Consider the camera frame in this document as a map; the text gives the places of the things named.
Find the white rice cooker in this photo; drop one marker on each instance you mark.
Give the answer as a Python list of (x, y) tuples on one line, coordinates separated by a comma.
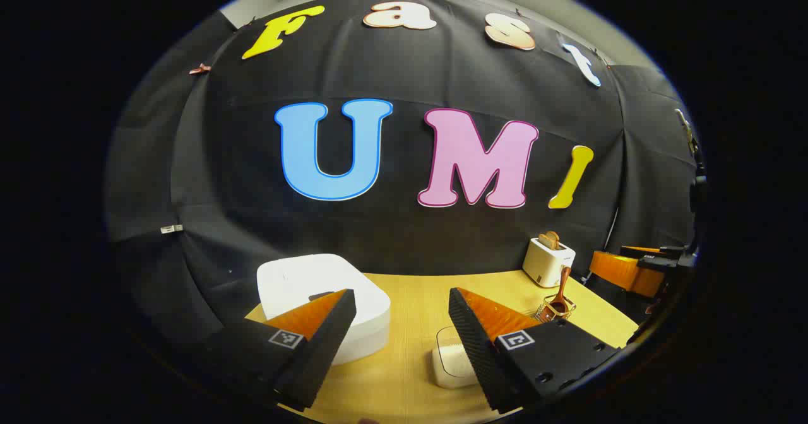
[(315, 279)]

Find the brown wooden spoon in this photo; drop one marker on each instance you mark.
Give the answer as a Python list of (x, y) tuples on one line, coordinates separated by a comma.
[(562, 285)]

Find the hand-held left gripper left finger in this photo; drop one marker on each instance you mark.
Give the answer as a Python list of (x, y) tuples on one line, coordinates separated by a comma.
[(328, 335)]

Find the black backdrop cloth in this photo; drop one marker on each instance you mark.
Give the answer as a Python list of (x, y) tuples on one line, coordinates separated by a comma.
[(404, 235)]

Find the white rice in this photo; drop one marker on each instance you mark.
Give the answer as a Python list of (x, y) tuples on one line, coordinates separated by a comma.
[(451, 367)]

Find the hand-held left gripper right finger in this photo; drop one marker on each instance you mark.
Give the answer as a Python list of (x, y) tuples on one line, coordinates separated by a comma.
[(473, 342)]

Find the white toaster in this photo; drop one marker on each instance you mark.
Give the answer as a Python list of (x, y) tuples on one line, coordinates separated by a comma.
[(546, 266)]

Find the white cloth clip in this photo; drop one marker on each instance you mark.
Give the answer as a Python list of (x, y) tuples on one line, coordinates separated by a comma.
[(171, 229)]

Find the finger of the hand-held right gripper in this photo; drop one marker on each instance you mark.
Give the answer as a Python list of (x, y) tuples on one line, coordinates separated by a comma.
[(656, 252), (622, 272)]

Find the red cloth clip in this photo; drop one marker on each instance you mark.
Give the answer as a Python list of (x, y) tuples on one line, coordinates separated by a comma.
[(201, 69)]

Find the clear plastic rice container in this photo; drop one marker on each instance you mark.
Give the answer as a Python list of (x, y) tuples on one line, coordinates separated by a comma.
[(445, 339)]

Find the toasted bread slice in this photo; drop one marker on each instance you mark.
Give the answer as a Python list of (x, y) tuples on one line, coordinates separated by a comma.
[(555, 238), (545, 242)]

